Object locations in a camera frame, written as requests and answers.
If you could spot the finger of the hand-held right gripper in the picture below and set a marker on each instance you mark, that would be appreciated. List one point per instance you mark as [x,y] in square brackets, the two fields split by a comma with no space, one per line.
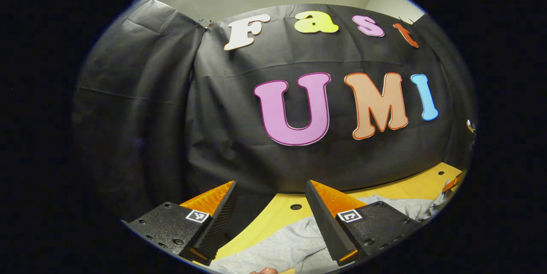
[453,182]

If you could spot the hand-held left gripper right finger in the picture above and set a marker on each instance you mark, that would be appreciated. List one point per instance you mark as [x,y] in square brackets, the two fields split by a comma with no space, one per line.
[329,231]

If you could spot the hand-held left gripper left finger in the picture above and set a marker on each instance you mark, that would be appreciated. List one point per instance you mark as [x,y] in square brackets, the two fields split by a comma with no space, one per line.
[220,227]

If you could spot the grey zip-neck sweatshirt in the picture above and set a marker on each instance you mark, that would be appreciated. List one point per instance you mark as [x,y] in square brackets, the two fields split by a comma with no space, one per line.
[290,244]

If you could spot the black backdrop cloth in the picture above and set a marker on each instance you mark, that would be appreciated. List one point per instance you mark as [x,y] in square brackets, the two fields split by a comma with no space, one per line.
[213,94]

